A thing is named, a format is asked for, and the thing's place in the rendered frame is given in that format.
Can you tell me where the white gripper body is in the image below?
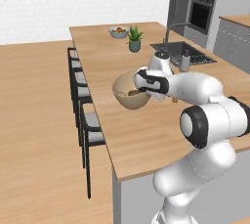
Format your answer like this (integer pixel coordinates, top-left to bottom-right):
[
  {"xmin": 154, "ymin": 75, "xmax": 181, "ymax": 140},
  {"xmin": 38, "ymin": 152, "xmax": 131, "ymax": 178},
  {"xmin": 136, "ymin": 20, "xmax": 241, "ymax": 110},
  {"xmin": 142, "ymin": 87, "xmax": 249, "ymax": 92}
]
[{"xmin": 149, "ymin": 91, "xmax": 171, "ymax": 103}]

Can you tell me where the brown bread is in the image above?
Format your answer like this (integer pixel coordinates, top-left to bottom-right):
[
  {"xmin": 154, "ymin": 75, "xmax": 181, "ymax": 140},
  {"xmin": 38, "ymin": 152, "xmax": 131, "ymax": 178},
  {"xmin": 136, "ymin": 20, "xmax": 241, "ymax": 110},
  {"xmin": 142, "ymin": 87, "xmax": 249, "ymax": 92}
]
[{"xmin": 127, "ymin": 89, "xmax": 142, "ymax": 98}]

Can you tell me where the tan round basket bowl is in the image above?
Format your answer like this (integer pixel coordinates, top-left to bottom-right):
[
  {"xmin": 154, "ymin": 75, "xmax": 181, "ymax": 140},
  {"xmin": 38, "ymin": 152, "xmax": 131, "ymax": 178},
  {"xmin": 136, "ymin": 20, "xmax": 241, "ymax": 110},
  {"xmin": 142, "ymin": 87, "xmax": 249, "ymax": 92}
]
[{"xmin": 111, "ymin": 69, "xmax": 152, "ymax": 111}]

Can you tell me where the grey island counter base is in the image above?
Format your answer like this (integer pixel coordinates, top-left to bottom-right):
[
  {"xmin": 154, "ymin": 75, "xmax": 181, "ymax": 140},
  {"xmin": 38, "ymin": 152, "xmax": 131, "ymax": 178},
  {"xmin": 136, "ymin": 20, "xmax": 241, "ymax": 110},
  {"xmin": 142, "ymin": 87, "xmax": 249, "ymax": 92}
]
[{"xmin": 111, "ymin": 149, "xmax": 250, "ymax": 224}]

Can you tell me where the grey soap dispenser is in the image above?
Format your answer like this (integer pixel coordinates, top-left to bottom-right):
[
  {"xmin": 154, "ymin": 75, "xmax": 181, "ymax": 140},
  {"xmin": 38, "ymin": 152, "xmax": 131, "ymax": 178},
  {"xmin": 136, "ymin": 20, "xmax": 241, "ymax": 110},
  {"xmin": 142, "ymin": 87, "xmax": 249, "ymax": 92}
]
[{"xmin": 180, "ymin": 49, "xmax": 191, "ymax": 72}]

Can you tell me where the dark steel sink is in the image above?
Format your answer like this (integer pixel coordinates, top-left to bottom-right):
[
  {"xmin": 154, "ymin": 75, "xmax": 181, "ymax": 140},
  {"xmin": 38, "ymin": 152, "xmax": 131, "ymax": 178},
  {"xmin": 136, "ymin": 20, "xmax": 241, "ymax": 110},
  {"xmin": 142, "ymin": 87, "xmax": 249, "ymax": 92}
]
[{"xmin": 149, "ymin": 40, "xmax": 218, "ymax": 67}]

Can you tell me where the green plant in grey pot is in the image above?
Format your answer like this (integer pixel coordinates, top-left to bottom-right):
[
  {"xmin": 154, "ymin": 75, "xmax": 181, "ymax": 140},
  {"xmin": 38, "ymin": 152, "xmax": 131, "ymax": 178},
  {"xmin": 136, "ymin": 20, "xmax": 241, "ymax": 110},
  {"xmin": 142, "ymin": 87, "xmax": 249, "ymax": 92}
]
[{"xmin": 127, "ymin": 25, "xmax": 145, "ymax": 54}]

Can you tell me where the dark grey tap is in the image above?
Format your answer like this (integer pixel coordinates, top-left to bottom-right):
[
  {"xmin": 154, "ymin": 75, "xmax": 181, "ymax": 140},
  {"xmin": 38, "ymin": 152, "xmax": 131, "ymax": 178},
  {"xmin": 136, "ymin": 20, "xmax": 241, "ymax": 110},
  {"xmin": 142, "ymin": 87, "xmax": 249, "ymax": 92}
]
[{"xmin": 161, "ymin": 22, "xmax": 191, "ymax": 54}]

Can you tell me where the grey fruit bowl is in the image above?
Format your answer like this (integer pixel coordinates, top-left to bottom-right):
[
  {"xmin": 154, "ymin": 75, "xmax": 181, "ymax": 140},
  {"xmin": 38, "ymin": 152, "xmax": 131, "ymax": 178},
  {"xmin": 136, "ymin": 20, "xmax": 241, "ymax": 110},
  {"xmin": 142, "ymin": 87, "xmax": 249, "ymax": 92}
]
[{"xmin": 108, "ymin": 25, "xmax": 131, "ymax": 40}]

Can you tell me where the black stool with grey seat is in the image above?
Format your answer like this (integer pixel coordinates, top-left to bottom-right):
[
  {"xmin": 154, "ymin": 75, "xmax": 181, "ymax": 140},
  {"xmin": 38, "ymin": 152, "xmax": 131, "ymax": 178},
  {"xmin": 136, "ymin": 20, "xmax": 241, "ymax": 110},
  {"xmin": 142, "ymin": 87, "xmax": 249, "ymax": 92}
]
[
  {"xmin": 79, "ymin": 101, "xmax": 107, "ymax": 201},
  {"xmin": 68, "ymin": 67, "xmax": 90, "ymax": 115},
  {"xmin": 72, "ymin": 82, "xmax": 94, "ymax": 148},
  {"xmin": 66, "ymin": 46, "xmax": 82, "ymax": 73}
]

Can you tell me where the grey cupboard run wooden top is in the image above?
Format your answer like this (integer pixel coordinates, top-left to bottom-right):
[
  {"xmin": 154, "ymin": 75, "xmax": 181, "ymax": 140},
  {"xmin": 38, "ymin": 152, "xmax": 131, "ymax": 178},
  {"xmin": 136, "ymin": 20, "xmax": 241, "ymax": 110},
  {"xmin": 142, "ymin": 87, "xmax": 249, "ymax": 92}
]
[{"xmin": 212, "ymin": 14, "xmax": 250, "ymax": 75}]

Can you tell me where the black built-in oven stack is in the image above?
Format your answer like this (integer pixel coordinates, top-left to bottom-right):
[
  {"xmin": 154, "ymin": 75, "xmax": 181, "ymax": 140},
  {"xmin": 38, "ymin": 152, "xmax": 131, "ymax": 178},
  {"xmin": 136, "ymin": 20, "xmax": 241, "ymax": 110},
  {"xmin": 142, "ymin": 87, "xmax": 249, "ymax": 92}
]
[{"xmin": 184, "ymin": 0, "xmax": 223, "ymax": 49}]

